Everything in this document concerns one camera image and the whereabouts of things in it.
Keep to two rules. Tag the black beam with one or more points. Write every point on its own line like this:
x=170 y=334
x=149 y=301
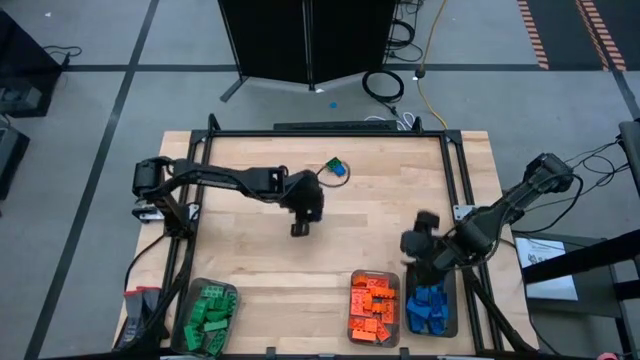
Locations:
x=580 y=261

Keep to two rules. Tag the dark grey post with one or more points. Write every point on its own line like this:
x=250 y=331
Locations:
x=631 y=150

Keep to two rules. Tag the black cabinet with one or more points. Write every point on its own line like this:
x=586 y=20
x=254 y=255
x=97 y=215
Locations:
x=25 y=65

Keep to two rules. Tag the black folding partition screen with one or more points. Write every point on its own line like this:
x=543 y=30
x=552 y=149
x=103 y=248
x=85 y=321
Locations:
x=270 y=40

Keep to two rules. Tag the clear plastic bin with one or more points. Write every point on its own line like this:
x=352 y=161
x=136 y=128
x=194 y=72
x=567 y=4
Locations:
x=395 y=280
x=452 y=300
x=180 y=320

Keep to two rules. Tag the small orange toy brick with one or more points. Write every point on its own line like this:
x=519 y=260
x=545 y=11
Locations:
x=360 y=281

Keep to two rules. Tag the dark grey equipment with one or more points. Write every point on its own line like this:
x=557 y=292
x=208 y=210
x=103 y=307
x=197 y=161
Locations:
x=10 y=160

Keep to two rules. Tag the red round button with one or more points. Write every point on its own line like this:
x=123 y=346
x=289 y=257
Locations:
x=607 y=356

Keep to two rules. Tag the green toy brick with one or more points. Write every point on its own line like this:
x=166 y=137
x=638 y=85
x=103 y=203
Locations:
x=231 y=300
x=217 y=343
x=212 y=291
x=216 y=315
x=192 y=337
x=334 y=163
x=215 y=326
x=199 y=311
x=220 y=303

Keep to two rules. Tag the long black power strip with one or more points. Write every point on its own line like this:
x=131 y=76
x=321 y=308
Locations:
x=332 y=125

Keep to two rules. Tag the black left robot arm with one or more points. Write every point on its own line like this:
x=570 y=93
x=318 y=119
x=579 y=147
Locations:
x=220 y=175

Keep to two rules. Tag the black mat with striped edges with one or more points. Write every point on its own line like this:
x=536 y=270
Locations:
x=560 y=30

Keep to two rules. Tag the red and black clamp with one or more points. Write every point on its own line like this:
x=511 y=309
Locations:
x=142 y=315

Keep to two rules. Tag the dark grey side table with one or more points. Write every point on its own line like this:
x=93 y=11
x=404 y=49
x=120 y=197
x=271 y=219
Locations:
x=595 y=305

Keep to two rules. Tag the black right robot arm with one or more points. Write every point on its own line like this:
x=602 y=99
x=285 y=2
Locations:
x=525 y=195

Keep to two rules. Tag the silver mounting bracket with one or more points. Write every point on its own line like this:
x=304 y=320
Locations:
x=462 y=211
x=149 y=212

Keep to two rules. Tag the white printed paper sheet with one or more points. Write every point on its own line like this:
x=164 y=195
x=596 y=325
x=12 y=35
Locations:
x=545 y=272

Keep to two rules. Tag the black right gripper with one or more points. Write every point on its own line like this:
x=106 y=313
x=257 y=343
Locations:
x=425 y=240

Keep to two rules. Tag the black aluminium table frame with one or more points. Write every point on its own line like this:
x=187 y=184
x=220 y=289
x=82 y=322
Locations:
x=325 y=133

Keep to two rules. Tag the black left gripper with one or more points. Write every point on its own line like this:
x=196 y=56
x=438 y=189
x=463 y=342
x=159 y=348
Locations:
x=305 y=192

